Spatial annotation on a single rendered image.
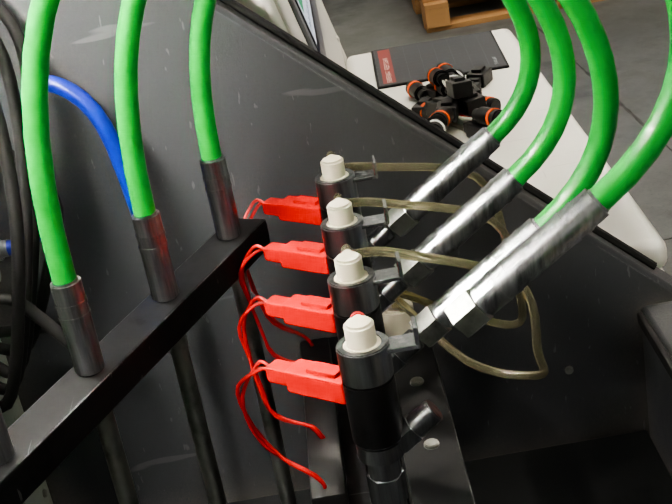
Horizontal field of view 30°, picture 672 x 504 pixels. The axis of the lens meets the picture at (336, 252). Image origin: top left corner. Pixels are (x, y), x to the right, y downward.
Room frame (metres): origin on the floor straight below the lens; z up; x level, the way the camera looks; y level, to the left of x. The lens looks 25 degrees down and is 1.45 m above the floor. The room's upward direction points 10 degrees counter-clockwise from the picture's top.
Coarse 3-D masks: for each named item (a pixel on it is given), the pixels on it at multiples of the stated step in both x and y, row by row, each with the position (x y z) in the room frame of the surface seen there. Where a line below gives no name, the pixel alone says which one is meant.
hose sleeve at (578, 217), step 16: (576, 208) 0.56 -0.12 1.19; (592, 208) 0.56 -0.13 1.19; (544, 224) 0.57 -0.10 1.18; (560, 224) 0.56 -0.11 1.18; (576, 224) 0.56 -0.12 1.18; (592, 224) 0.56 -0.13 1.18; (528, 240) 0.56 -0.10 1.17; (544, 240) 0.56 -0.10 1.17; (560, 240) 0.56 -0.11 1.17; (576, 240) 0.56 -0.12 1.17; (512, 256) 0.56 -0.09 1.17; (528, 256) 0.56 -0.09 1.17; (544, 256) 0.56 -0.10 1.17; (560, 256) 0.56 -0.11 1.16; (496, 272) 0.56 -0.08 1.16; (512, 272) 0.56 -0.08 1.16; (528, 272) 0.56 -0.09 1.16; (480, 288) 0.56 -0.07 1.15; (496, 288) 0.56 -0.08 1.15; (512, 288) 0.56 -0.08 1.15; (480, 304) 0.56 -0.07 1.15; (496, 304) 0.56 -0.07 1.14
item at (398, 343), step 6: (390, 336) 0.57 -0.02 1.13; (396, 336) 0.57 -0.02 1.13; (402, 336) 0.57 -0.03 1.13; (408, 336) 0.57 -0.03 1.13; (390, 342) 0.57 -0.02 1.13; (396, 342) 0.57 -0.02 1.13; (402, 342) 0.57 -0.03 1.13; (408, 342) 0.56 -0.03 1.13; (414, 342) 0.56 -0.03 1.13; (390, 348) 0.56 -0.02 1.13; (396, 348) 0.56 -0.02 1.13; (402, 348) 0.56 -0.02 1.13; (408, 348) 0.56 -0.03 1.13; (414, 348) 0.56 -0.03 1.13
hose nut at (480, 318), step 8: (464, 296) 0.56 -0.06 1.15; (456, 304) 0.56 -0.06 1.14; (464, 304) 0.56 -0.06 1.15; (472, 304) 0.56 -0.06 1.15; (448, 312) 0.56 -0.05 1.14; (456, 312) 0.56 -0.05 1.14; (464, 312) 0.56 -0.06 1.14; (472, 312) 0.56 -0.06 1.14; (480, 312) 0.56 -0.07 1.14; (456, 320) 0.56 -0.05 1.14; (464, 320) 0.56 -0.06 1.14; (472, 320) 0.56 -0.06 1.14; (480, 320) 0.56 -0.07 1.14; (488, 320) 0.56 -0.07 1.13; (456, 328) 0.56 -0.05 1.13; (464, 328) 0.56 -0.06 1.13; (472, 328) 0.56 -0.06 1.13
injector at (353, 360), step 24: (384, 336) 0.57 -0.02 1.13; (360, 360) 0.55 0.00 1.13; (384, 360) 0.56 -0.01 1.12; (360, 384) 0.55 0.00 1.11; (384, 384) 0.56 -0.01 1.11; (360, 408) 0.56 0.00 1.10; (384, 408) 0.55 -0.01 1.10; (432, 408) 0.56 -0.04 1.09; (360, 432) 0.56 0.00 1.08; (384, 432) 0.55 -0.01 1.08; (408, 432) 0.56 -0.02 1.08; (360, 456) 0.56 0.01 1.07; (384, 456) 0.55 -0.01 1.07; (384, 480) 0.56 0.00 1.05
